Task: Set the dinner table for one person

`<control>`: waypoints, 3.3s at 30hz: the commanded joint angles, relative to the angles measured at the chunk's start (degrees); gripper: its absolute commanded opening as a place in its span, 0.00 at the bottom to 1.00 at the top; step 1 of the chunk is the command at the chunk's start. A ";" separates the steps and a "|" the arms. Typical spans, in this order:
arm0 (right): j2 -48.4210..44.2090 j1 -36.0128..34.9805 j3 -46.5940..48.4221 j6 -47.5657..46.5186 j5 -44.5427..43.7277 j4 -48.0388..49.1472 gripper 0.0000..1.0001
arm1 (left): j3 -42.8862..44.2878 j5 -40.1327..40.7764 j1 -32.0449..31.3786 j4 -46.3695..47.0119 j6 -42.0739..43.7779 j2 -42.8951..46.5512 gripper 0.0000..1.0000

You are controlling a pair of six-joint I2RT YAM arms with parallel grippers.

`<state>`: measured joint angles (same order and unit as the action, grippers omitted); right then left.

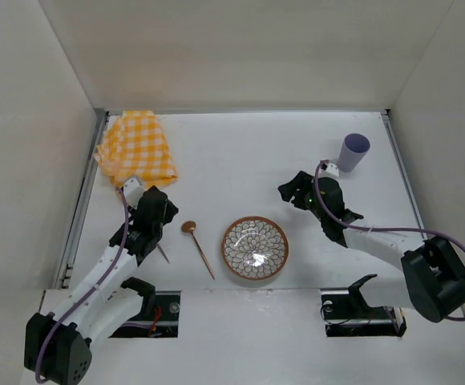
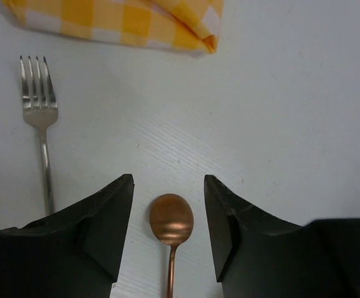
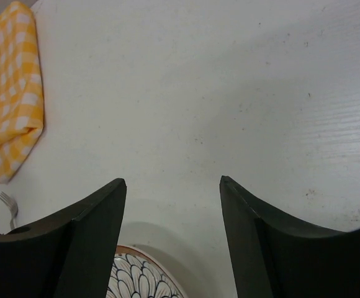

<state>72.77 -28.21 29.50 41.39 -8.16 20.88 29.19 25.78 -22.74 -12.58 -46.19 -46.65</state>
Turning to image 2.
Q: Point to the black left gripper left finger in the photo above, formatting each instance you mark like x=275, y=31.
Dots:
x=75, y=252

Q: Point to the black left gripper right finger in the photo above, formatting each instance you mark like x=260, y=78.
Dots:
x=256, y=254

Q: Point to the copper spoon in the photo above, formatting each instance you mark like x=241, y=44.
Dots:
x=172, y=222

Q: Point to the silver fork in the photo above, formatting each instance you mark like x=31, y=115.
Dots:
x=40, y=110

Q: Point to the yellow white checkered cloth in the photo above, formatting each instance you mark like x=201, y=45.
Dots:
x=185, y=25

